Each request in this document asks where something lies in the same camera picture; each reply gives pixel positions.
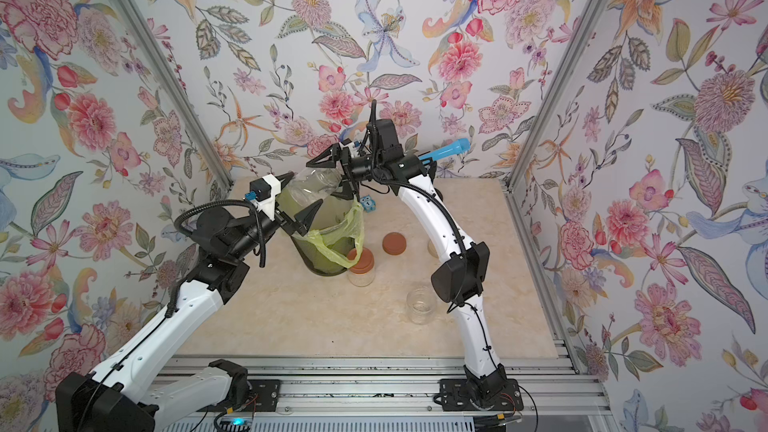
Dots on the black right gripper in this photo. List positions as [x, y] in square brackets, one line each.
[347, 160]

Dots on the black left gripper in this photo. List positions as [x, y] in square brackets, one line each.
[295, 227]

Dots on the clear plastic rice jar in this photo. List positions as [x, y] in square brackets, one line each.
[421, 303]

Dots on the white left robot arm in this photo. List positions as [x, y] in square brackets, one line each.
[116, 395]

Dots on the small blue figurine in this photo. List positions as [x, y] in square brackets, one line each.
[368, 203]

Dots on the green plastic bin liner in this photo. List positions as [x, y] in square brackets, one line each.
[330, 228]

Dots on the black mesh waste bin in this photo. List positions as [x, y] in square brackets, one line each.
[327, 246]

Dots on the closed jar brown lid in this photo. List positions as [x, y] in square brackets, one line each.
[362, 273]

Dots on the blue toy microphone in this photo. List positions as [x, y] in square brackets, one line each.
[457, 147]

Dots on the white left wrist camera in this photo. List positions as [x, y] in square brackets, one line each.
[263, 194]

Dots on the aluminium corner post left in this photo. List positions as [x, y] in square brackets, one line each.
[137, 25]

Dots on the aluminium corner post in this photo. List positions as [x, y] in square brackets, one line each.
[562, 77]
[137, 25]

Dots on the aluminium corner post right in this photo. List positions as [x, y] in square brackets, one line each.
[562, 77]

